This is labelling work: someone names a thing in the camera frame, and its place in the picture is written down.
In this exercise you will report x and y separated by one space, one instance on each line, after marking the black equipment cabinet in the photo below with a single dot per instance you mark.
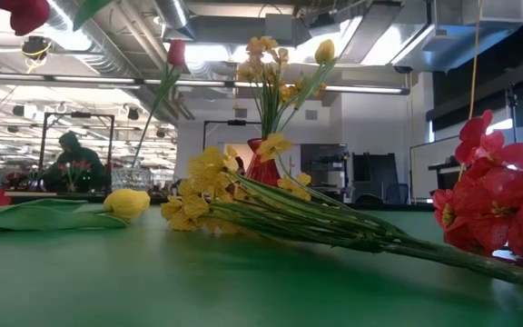
325 168

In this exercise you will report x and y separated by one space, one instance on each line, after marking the red glass vase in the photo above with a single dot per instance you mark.
261 170

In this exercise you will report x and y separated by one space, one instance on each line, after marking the distant black station frame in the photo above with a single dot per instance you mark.
232 122
77 115

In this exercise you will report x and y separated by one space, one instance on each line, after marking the person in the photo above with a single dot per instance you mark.
75 159

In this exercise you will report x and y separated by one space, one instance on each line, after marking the white board panel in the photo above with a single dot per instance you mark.
434 172

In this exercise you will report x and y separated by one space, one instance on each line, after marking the clear glass vase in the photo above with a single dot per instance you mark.
130 179

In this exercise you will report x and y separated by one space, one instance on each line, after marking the yellow small-flower bunch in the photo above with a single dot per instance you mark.
261 45
207 181

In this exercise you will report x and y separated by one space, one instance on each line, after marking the distant red flower bunch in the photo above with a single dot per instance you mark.
74 169

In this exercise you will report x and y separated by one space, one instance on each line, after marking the green table mat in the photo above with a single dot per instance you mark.
152 281

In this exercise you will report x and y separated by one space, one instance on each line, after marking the yellow artificial tulip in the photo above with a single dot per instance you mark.
325 52
127 203

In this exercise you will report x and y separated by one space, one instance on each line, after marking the red artificial tulip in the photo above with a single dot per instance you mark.
176 53
25 16

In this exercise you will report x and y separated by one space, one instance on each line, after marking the silver ceiling ventilation duct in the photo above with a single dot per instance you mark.
107 41

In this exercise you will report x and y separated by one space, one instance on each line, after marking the long ceiling light bar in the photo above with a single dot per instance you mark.
84 79

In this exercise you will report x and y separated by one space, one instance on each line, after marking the black ceiling camera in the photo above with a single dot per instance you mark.
35 46

